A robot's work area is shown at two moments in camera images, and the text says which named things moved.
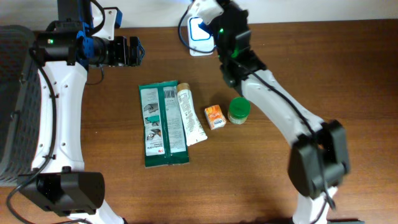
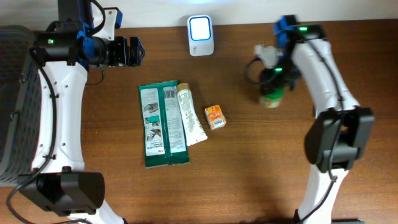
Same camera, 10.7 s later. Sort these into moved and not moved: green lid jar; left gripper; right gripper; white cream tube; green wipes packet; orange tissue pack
Moved: right gripper; green lid jar
Not moved: green wipes packet; orange tissue pack; left gripper; white cream tube
